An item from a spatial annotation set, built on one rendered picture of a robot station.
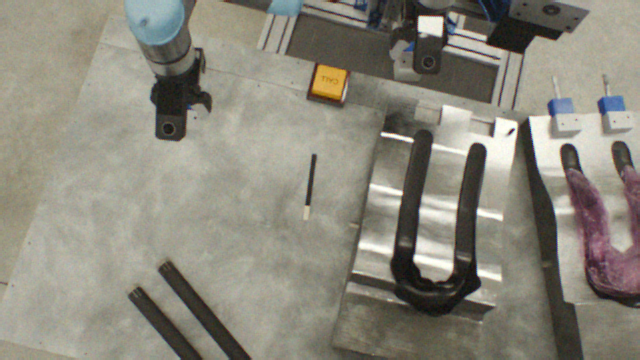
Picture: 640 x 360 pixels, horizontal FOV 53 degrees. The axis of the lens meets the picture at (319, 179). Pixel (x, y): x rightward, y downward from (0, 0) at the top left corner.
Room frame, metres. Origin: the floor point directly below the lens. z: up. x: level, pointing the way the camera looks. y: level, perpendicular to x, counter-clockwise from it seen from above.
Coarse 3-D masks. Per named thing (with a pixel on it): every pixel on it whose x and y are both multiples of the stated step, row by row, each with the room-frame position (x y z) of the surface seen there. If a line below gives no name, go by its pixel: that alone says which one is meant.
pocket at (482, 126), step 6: (474, 120) 0.53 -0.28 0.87; (480, 120) 0.53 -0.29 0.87; (486, 120) 0.53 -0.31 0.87; (492, 120) 0.53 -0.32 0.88; (468, 126) 0.52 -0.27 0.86; (474, 126) 0.52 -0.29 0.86; (480, 126) 0.52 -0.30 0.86; (486, 126) 0.52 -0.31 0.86; (492, 126) 0.53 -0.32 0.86; (468, 132) 0.50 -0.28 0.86; (474, 132) 0.51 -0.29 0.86; (480, 132) 0.51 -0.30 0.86; (486, 132) 0.51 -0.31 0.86; (492, 132) 0.51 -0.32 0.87
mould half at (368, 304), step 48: (384, 144) 0.44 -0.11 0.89; (384, 192) 0.34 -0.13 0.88; (432, 192) 0.36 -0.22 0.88; (384, 240) 0.24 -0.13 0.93; (432, 240) 0.26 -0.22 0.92; (480, 240) 0.28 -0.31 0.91; (384, 288) 0.16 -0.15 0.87; (480, 288) 0.19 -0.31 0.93; (336, 336) 0.06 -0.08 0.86; (384, 336) 0.08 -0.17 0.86; (432, 336) 0.10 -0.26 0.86; (480, 336) 0.11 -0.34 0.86
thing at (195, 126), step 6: (192, 114) 0.40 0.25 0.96; (186, 120) 0.38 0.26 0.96; (192, 120) 0.39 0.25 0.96; (198, 120) 0.39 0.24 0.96; (204, 120) 0.40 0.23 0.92; (186, 126) 0.37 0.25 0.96; (192, 126) 0.37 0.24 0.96; (198, 126) 0.38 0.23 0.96; (204, 126) 0.40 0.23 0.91; (186, 132) 0.37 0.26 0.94; (192, 132) 0.37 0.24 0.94; (198, 132) 0.37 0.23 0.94; (186, 138) 0.37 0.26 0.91; (192, 138) 0.37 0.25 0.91; (198, 138) 0.37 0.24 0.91
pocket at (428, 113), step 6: (420, 108) 0.54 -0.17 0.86; (426, 108) 0.54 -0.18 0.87; (432, 108) 0.54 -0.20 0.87; (438, 108) 0.54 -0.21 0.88; (420, 114) 0.52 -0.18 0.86; (426, 114) 0.52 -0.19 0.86; (432, 114) 0.53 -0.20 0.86; (438, 114) 0.53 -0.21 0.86; (420, 120) 0.51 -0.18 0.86; (426, 120) 0.51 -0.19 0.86; (432, 120) 0.51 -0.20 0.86; (438, 120) 0.52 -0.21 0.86
